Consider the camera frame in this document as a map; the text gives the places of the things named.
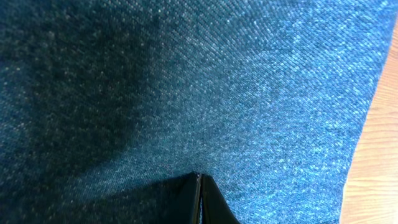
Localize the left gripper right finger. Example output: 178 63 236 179
201 175 239 224

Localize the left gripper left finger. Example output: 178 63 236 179
161 172 201 224

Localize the blue denim cloth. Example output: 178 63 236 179
1 0 397 223

